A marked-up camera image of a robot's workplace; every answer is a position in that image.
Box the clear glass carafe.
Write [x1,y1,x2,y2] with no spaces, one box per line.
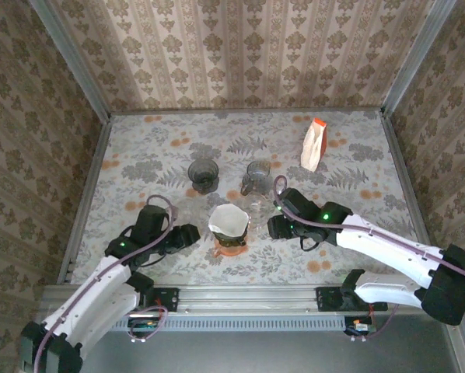
[243,189,277,236]

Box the white paper coffee filter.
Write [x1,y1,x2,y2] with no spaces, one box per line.
[208,203,251,239]

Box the orange translucent cup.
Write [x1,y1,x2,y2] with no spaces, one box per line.
[210,236,250,258]

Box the grey translucent handled dripper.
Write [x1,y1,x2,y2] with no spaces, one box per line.
[239,159,274,197]

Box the white orange filter bag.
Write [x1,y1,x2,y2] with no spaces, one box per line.
[300,117,328,172]

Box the dark glass cup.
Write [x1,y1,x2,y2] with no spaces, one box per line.
[187,159,221,194]

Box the aluminium extrusion mounting beam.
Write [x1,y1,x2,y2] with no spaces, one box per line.
[41,284,461,314]

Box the green circuit board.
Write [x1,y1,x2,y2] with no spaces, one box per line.
[126,316,160,336]
[343,316,378,336]

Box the floral patterned tablecloth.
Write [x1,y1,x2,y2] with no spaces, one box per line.
[69,111,432,285]

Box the aluminium table edge rail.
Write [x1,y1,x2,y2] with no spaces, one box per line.
[379,110,446,283]
[57,116,113,284]
[108,108,385,116]

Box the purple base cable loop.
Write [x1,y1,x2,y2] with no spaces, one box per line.
[128,305,169,343]
[348,305,399,343]

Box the grey slotted cable duct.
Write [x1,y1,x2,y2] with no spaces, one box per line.
[110,313,352,332]

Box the aluminium frame post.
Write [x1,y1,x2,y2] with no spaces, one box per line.
[380,0,462,117]
[26,0,113,124]

